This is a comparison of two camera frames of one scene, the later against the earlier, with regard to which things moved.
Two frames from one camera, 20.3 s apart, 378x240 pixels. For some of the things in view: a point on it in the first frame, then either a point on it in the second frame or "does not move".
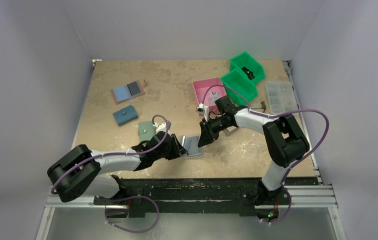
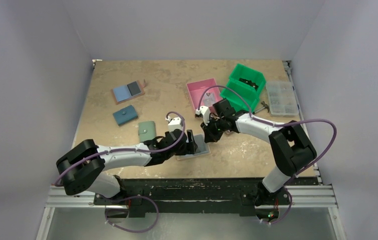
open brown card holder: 132,90 does not move
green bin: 245,60 -> 246,77
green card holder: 146,130 does not move
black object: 249,74 -> 249,82
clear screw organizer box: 281,96 does not move
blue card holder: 125,115 does not move
